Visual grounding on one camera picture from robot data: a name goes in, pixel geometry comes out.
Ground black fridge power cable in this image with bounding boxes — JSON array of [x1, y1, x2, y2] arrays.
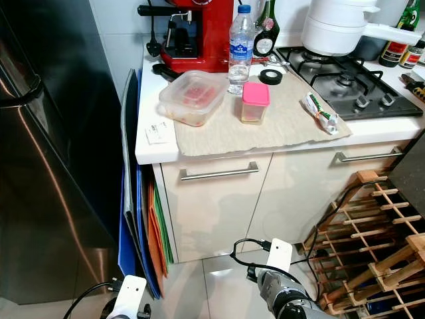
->
[[304, 174, 383, 266]]

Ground black tape roll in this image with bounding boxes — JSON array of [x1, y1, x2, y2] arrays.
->
[[258, 67, 284, 86]]

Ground green white snack tube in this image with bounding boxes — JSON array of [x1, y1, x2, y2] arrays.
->
[[303, 91, 341, 136]]

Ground wooden wine rack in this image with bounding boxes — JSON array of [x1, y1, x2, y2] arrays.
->
[[301, 169, 425, 319]]

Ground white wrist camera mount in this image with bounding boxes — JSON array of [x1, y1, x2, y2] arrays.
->
[[266, 237, 294, 272], [109, 274, 149, 319]]

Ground green glass bottle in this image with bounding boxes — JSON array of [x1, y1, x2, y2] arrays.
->
[[398, 0, 425, 31]]

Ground clear plastic food container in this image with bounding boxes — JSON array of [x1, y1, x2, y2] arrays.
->
[[159, 69, 230, 128]]

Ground small container with pink lid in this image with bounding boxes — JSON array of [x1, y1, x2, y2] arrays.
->
[[240, 81, 272, 126]]

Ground white pot with handle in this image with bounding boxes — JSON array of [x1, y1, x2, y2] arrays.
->
[[300, 0, 423, 56]]

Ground dark glass bottle round label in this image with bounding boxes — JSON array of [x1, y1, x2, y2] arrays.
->
[[252, 0, 282, 58]]

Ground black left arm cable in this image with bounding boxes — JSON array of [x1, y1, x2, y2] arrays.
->
[[63, 280, 122, 319]]

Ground white paper slip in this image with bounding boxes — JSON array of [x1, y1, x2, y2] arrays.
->
[[144, 121, 171, 144]]

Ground clear water bottle blue label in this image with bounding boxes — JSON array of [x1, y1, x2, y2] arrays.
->
[[227, 5, 257, 96]]

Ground blue flat board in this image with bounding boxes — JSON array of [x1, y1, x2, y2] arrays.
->
[[118, 68, 164, 301]]

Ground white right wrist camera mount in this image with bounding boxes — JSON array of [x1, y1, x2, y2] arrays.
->
[[266, 237, 294, 272]]

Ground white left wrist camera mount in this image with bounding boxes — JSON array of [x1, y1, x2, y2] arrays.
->
[[109, 274, 149, 319]]

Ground beige woven place mat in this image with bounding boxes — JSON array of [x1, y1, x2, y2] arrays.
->
[[172, 65, 353, 158]]

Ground black gas hob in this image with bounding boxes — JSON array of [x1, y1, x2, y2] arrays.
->
[[275, 45, 406, 121]]

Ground white kitchen counter cabinet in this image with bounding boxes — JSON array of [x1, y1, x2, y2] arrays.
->
[[134, 37, 425, 265]]

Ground red coffee machine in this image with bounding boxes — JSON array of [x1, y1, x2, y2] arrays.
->
[[137, 0, 237, 74]]

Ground green flat board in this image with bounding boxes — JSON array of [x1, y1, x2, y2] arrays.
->
[[154, 178, 176, 265]]

